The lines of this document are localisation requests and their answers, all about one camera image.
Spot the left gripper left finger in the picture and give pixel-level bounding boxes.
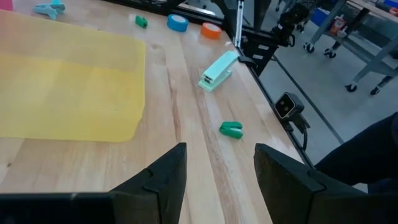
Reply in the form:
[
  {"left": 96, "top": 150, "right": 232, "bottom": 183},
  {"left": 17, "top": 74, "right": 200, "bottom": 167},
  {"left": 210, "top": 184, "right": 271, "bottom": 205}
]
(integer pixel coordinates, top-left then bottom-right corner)
[{"left": 108, "top": 142, "right": 188, "bottom": 224}]

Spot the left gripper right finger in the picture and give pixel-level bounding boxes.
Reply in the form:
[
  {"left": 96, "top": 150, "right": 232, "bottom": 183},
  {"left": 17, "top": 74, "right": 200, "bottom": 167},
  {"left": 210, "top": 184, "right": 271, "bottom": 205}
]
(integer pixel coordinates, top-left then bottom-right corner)
[{"left": 253, "top": 143, "right": 398, "bottom": 224}]

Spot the small green stapler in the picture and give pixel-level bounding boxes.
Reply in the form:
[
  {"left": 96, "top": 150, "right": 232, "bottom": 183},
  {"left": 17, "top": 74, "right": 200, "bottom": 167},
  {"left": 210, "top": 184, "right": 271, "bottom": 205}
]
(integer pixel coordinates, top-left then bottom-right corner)
[
  {"left": 218, "top": 121, "right": 244, "bottom": 140},
  {"left": 134, "top": 14, "right": 149, "bottom": 29}
]

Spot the mint green stapler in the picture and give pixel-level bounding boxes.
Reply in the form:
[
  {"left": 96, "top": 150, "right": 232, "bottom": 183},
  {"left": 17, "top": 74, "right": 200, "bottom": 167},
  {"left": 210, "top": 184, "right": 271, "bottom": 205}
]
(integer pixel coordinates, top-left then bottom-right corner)
[{"left": 197, "top": 50, "right": 239, "bottom": 93}]

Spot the orange tape roll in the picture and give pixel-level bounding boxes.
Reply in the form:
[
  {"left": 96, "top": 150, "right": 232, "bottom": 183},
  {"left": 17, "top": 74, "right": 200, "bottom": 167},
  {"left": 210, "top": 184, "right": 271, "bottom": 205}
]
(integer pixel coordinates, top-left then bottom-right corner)
[{"left": 200, "top": 22, "right": 223, "bottom": 40}]

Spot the blue tape roll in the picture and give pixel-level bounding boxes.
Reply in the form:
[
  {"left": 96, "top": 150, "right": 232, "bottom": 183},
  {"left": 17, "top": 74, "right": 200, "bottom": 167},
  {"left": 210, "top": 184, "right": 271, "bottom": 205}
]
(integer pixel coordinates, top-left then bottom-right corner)
[{"left": 166, "top": 14, "right": 190, "bottom": 33}]

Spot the person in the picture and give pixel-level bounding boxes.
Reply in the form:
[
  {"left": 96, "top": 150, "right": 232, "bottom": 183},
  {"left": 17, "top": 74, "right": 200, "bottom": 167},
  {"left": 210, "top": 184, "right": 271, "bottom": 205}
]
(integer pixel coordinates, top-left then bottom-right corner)
[{"left": 313, "top": 112, "right": 398, "bottom": 194}]

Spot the yellow plastic tray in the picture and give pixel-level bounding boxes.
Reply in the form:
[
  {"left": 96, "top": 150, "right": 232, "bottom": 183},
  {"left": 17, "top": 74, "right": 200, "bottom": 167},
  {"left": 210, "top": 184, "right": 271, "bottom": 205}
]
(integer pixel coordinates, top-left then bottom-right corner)
[{"left": 0, "top": 9, "right": 147, "bottom": 143}]

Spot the grey wheeled table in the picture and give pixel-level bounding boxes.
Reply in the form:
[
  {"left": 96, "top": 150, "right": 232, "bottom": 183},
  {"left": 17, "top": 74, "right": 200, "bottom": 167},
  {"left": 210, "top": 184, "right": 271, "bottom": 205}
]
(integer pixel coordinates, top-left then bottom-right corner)
[{"left": 303, "top": 0, "right": 398, "bottom": 96}]

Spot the orange and white bottle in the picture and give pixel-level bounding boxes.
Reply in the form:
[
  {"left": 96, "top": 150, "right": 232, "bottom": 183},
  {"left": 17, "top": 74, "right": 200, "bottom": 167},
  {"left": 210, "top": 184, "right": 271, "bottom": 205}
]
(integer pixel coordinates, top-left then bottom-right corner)
[{"left": 329, "top": 15, "right": 348, "bottom": 37}]

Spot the black table-level camera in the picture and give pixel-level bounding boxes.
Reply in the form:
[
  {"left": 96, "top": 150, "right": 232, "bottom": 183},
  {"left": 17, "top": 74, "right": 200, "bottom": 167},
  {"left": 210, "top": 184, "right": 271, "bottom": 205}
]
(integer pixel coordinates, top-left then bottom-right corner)
[{"left": 273, "top": 91, "right": 311, "bottom": 150}]

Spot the silver mounting bracket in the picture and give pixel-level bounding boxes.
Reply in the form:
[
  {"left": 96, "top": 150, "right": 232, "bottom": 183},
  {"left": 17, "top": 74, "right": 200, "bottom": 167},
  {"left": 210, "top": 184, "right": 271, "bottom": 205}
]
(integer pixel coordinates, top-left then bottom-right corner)
[{"left": 233, "top": 0, "right": 245, "bottom": 47}]

